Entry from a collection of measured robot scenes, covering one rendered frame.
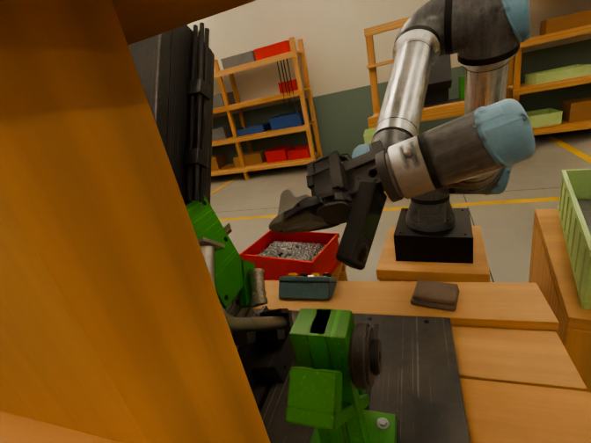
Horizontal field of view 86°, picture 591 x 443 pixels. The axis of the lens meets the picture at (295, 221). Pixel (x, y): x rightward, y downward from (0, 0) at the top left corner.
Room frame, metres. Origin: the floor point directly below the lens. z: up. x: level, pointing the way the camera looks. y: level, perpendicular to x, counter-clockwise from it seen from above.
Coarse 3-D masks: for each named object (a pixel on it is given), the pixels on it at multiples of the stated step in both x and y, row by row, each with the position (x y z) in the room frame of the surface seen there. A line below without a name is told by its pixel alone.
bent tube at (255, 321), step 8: (200, 240) 0.53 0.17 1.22; (208, 240) 0.54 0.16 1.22; (208, 248) 0.53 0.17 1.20; (216, 248) 0.56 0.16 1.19; (208, 256) 0.52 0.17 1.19; (208, 264) 0.51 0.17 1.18; (224, 312) 0.48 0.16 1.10; (232, 320) 0.48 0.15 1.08; (240, 320) 0.49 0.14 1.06; (248, 320) 0.51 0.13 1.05; (256, 320) 0.52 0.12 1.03; (264, 320) 0.54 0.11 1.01; (272, 320) 0.56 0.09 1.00; (280, 320) 0.58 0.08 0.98; (232, 328) 0.47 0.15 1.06; (240, 328) 0.48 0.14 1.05; (248, 328) 0.50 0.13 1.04; (256, 328) 0.51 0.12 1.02; (264, 328) 0.53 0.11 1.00; (272, 328) 0.55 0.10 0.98; (280, 328) 0.57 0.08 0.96
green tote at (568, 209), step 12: (564, 180) 1.01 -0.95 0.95; (576, 180) 1.06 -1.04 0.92; (588, 180) 1.04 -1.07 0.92; (564, 192) 0.99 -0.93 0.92; (576, 192) 1.06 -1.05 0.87; (588, 192) 1.04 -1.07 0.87; (564, 204) 0.98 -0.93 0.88; (576, 204) 0.82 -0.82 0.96; (564, 216) 0.96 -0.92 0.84; (576, 216) 0.77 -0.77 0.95; (564, 228) 0.92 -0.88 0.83; (576, 228) 0.77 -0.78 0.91; (576, 240) 0.75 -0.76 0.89; (588, 240) 0.64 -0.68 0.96; (576, 252) 0.71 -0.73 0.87; (588, 252) 0.60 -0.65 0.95; (576, 264) 0.71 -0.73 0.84; (588, 264) 0.61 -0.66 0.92; (576, 276) 0.69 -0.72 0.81; (588, 276) 0.60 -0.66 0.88; (588, 288) 0.60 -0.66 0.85; (588, 300) 0.60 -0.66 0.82
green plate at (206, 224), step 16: (192, 208) 0.60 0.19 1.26; (208, 208) 0.64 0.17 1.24; (208, 224) 0.61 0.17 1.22; (224, 240) 0.63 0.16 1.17; (224, 256) 0.60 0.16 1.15; (224, 272) 0.57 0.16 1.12; (240, 272) 0.61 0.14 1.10; (224, 288) 0.55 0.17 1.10; (240, 288) 0.58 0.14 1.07; (224, 304) 0.53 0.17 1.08
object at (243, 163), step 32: (224, 64) 6.27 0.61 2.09; (256, 64) 5.96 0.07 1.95; (224, 96) 6.32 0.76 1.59; (288, 96) 5.77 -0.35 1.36; (224, 128) 6.46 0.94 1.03; (256, 128) 6.19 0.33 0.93; (288, 128) 5.87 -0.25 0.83; (224, 160) 6.95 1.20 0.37; (256, 160) 6.30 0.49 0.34; (288, 160) 5.97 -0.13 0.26
